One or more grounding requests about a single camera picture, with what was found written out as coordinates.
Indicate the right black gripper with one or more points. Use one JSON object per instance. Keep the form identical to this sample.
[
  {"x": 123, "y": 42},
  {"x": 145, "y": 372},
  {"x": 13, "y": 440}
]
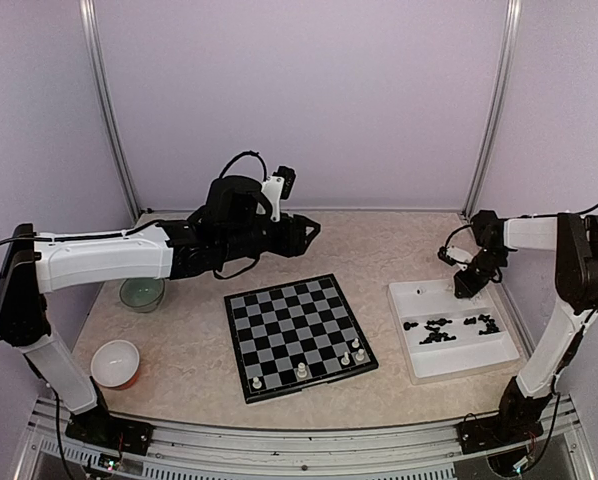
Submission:
[{"x": 468, "y": 287}]

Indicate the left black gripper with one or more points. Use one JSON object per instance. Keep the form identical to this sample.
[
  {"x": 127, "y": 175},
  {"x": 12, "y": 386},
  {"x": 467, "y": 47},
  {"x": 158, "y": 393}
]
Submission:
[{"x": 293, "y": 241}]

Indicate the white chess queen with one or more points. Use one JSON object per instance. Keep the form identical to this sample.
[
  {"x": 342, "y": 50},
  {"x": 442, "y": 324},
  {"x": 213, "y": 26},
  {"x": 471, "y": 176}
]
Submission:
[{"x": 301, "y": 371}]

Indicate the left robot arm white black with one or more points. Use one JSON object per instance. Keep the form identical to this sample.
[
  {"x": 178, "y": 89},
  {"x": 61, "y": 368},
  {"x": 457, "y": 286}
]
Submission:
[{"x": 240, "y": 219}]

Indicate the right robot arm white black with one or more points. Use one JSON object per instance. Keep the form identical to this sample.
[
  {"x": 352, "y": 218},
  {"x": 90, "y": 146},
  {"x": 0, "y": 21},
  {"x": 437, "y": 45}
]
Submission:
[{"x": 573, "y": 237}]

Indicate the black chess pieces right cluster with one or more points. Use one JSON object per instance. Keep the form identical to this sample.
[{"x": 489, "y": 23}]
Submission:
[{"x": 486, "y": 323}]

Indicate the black chess pieces cluster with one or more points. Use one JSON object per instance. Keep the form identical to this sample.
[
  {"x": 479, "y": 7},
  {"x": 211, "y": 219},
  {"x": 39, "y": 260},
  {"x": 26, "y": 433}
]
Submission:
[
  {"x": 486, "y": 323},
  {"x": 436, "y": 333}
]

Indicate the black chess piece far left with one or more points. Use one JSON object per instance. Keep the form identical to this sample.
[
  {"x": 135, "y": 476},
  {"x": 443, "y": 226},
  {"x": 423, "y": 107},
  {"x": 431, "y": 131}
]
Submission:
[{"x": 409, "y": 325}]

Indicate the black grey chess board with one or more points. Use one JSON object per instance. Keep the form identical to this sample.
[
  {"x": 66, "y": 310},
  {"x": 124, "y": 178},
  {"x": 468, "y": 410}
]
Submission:
[{"x": 275, "y": 328}]

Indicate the white plastic tray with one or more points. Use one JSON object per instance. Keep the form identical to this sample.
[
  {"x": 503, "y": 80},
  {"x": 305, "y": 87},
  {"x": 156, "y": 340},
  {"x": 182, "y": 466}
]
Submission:
[{"x": 470, "y": 354}]

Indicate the green glass bowl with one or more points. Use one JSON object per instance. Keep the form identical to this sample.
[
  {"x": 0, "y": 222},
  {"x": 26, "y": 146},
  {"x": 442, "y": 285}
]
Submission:
[{"x": 142, "y": 295}]

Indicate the white orange bowl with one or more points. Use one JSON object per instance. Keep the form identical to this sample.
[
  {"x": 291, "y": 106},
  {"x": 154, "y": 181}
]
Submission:
[{"x": 115, "y": 365}]

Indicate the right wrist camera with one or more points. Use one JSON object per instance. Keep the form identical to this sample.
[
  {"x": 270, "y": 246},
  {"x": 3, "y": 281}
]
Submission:
[{"x": 454, "y": 256}]

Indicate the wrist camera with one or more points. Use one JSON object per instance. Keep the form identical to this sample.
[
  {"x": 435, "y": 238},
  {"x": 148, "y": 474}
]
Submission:
[
  {"x": 454, "y": 256},
  {"x": 275, "y": 188}
]

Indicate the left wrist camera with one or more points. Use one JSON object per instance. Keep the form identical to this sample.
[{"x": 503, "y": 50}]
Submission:
[{"x": 275, "y": 188}]

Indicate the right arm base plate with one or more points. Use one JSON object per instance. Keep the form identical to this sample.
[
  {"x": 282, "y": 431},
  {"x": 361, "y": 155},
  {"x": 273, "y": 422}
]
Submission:
[{"x": 477, "y": 434}]

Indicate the right aluminium frame post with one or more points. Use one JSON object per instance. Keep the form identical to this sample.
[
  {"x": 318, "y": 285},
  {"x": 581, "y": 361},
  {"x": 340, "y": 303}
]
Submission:
[{"x": 496, "y": 107}]

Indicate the aluminium frame post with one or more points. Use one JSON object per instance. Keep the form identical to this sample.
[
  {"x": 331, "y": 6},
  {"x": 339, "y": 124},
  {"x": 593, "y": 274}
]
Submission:
[
  {"x": 95, "y": 53},
  {"x": 496, "y": 107}
]

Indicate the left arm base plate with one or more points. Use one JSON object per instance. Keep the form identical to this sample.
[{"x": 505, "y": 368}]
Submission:
[{"x": 110, "y": 432}]

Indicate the left aluminium frame post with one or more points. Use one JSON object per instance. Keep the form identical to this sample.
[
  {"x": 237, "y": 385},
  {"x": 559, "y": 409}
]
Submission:
[{"x": 95, "y": 53}]

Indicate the aluminium front rail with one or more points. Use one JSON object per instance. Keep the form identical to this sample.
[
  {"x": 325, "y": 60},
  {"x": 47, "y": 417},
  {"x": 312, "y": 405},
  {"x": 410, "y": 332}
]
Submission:
[{"x": 180, "y": 450}]

